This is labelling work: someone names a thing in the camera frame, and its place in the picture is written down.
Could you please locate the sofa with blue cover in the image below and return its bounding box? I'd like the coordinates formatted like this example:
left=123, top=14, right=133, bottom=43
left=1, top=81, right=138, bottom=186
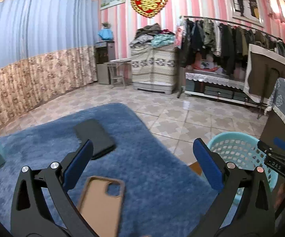
left=260, top=78, right=285, bottom=146

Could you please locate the light blue plastic basket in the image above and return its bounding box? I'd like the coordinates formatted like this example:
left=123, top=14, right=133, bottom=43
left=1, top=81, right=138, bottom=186
left=201, top=131, right=279, bottom=206

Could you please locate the brown phone case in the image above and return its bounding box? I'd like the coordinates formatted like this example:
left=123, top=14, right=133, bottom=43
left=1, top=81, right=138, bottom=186
left=77, top=176, right=125, bottom=237

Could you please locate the blue fluffy rug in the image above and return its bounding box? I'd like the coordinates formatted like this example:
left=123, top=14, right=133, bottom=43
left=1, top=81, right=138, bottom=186
left=0, top=103, right=218, bottom=236

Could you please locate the low tv bench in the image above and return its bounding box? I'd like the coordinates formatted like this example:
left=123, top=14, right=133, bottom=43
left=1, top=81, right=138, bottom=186
left=184, top=71, right=258, bottom=108

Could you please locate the black notebook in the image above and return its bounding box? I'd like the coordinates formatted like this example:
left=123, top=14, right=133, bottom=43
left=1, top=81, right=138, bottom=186
left=74, top=119, right=116, bottom=160

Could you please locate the brown armchair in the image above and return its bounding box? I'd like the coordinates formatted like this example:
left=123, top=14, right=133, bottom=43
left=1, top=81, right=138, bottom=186
left=243, top=44, right=285, bottom=109

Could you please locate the clothes rack with garments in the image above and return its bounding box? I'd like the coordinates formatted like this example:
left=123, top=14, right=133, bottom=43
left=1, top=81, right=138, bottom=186
left=174, top=15, right=285, bottom=99

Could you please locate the cloth covered cabinet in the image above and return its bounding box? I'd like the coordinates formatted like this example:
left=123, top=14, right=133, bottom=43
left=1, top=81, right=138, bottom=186
left=131, top=44, right=178, bottom=94

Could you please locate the small metal table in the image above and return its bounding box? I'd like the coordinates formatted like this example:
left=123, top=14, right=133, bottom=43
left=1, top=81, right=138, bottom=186
left=106, top=58, right=131, bottom=88

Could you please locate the framed wedding photo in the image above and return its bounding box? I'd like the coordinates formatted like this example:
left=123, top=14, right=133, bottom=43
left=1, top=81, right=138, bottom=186
left=230, top=0, right=264, bottom=27

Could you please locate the blue floral curtain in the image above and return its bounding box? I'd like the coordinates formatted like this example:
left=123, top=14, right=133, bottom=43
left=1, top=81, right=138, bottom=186
left=0, top=0, right=98, bottom=131

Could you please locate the water dispenser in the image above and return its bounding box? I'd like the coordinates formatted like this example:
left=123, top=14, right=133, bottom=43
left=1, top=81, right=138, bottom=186
left=95, top=41, right=116, bottom=85

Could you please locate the pile of clothes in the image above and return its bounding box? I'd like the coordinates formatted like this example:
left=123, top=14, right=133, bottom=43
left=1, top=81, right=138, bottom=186
left=129, top=23, right=175, bottom=48

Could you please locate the blue cloth on dispenser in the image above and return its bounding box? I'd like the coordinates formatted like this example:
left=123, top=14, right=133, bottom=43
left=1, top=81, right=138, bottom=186
left=98, top=28, right=114, bottom=41

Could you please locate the red gold heart decoration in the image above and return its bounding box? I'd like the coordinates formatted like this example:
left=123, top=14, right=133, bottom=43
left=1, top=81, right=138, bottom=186
left=131, top=0, right=168, bottom=18

